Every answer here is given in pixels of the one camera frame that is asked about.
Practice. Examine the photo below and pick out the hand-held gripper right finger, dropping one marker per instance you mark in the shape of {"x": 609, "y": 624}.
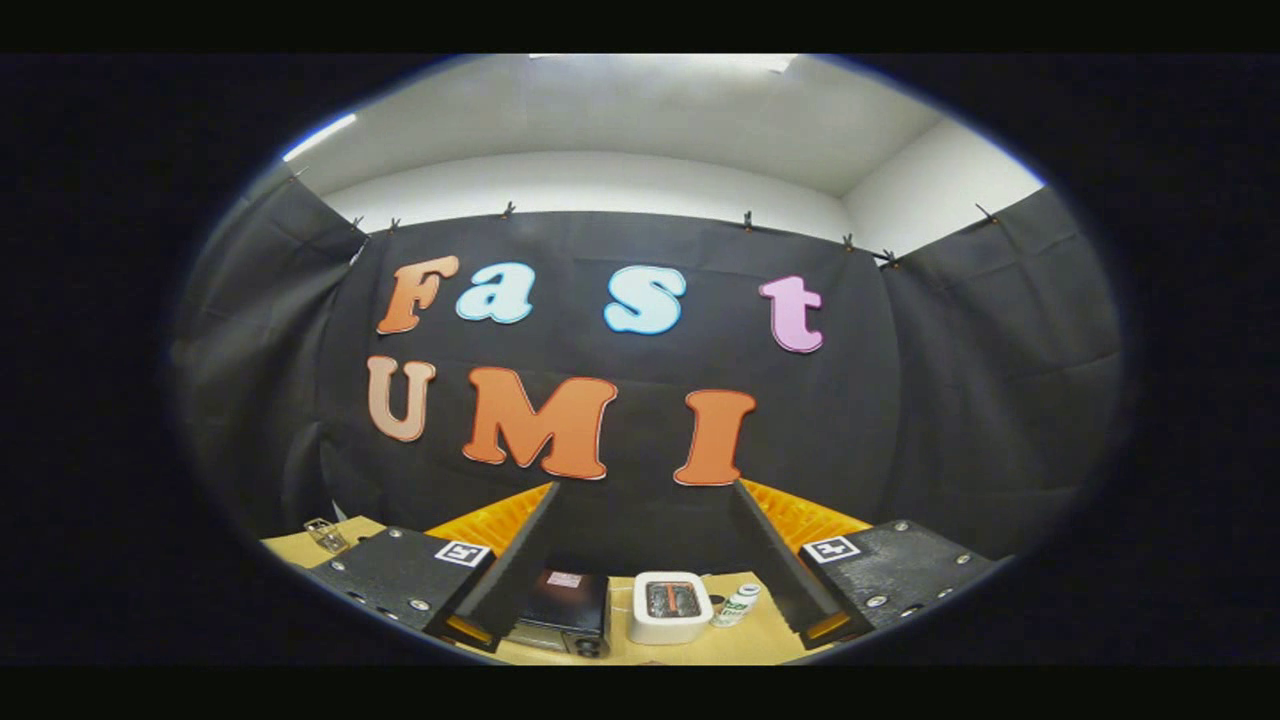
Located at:
{"x": 770, "y": 560}

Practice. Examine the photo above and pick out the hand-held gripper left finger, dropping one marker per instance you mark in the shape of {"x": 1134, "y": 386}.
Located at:
{"x": 520, "y": 560}

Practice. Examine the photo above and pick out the black toaster oven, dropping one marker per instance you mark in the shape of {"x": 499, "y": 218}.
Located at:
{"x": 565, "y": 608}

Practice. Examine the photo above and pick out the white pop-up toaster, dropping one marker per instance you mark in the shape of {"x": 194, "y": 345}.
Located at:
{"x": 670, "y": 628}

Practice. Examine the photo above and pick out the white bottle green label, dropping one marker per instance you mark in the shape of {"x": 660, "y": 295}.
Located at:
{"x": 736, "y": 607}

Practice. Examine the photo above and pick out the small clear glass cup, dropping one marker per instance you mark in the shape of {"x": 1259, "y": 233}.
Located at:
{"x": 326, "y": 536}

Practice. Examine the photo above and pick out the long ceiling light strip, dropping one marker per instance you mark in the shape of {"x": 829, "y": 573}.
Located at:
{"x": 320, "y": 136}

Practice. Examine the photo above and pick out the wide ceiling light panel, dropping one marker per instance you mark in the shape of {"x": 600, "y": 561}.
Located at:
{"x": 665, "y": 61}

